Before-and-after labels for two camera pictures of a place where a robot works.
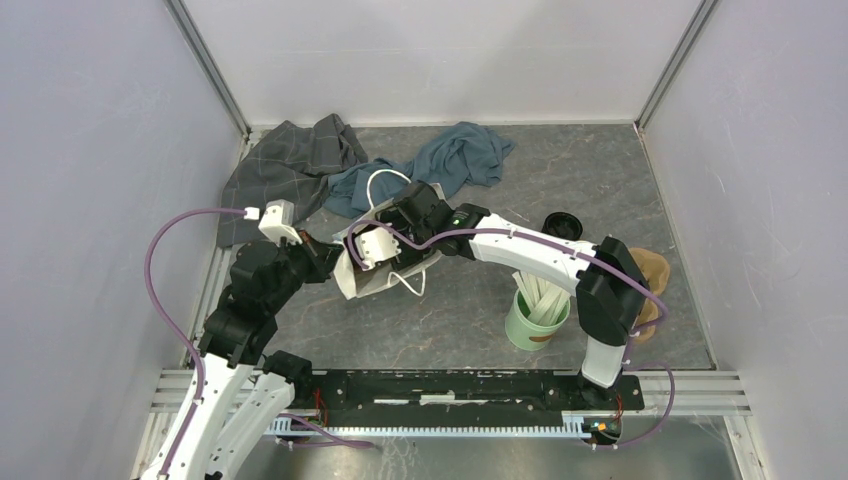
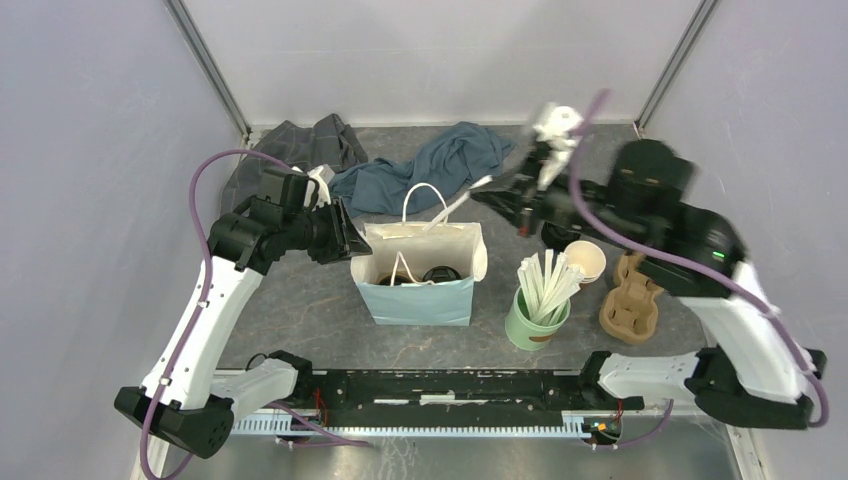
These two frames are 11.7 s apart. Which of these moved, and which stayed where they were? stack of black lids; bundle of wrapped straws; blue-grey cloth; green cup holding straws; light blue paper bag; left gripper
Moved: light blue paper bag; left gripper
Stayed: blue-grey cloth; stack of black lids; bundle of wrapped straws; green cup holding straws
